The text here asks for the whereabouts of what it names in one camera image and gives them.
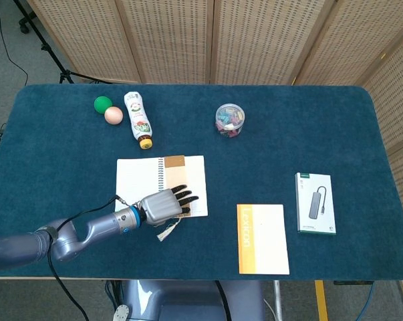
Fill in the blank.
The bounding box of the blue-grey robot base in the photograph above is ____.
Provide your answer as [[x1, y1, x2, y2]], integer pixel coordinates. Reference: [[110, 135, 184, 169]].
[[112, 279, 266, 321]]

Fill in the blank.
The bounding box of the brown cream tasselled bookmark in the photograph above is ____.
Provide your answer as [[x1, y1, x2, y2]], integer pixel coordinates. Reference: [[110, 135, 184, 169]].
[[156, 154, 189, 242]]

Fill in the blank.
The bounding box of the black cable on robot arm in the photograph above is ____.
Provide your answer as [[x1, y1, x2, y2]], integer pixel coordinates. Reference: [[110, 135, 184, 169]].
[[46, 195, 135, 321]]

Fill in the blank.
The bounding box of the pink ball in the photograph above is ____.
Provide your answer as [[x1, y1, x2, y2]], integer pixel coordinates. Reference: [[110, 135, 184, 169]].
[[104, 106, 124, 126]]

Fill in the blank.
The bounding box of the open white spiral notebook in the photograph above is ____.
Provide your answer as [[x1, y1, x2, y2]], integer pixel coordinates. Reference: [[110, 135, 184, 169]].
[[115, 154, 209, 219]]

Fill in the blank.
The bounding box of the white bottle yellow cap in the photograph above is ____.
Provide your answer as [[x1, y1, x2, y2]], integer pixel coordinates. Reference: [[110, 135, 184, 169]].
[[123, 91, 154, 150]]

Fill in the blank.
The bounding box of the wooden wicker folding screen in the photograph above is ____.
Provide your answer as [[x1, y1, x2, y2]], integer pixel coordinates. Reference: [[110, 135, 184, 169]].
[[27, 0, 403, 302]]

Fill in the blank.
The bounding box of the white USB hub box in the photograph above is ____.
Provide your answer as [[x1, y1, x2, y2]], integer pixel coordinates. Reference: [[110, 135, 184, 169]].
[[295, 172, 337, 235]]

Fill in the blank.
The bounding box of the green ball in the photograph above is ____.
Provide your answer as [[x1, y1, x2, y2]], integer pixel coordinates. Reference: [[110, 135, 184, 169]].
[[94, 96, 113, 114]]

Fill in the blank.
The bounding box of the thin black floor cable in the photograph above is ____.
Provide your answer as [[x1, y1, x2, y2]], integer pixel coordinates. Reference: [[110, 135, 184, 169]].
[[0, 0, 29, 85]]

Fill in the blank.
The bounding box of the blue cable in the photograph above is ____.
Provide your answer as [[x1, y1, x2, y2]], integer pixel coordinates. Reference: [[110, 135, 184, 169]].
[[354, 282, 376, 321]]

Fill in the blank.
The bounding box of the black tripod stand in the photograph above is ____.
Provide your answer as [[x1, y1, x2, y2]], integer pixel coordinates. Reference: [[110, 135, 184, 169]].
[[13, 0, 112, 85]]

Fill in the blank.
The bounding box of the black cable on robot base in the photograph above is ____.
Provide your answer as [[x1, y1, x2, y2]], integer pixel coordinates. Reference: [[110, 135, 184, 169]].
[[214, 280, 231, 321]]

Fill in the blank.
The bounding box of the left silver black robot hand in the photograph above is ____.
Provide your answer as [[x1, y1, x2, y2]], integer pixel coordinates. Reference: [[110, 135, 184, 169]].
[[138, 183, 200, 227]]

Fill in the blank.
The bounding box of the blue table mat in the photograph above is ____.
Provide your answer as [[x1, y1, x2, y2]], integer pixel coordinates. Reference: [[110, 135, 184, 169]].
[[0, 84, 403, 281]]

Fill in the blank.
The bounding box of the yellow floor tape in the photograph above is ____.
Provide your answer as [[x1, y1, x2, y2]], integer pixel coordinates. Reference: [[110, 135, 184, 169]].
[[314, 280, 329, 321]]

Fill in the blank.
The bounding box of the metal table leg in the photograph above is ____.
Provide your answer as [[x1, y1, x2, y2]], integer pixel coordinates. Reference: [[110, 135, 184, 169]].
[[273, 280, 284, 321]]

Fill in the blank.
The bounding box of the clear jar of binder clips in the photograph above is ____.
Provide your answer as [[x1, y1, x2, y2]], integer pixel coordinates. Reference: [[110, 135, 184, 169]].
[[215, 103, 246, 138]]

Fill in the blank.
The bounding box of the orange white Lexicon notebook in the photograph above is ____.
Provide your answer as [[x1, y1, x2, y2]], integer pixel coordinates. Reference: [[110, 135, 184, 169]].
[[236, 203, 291, 276]]

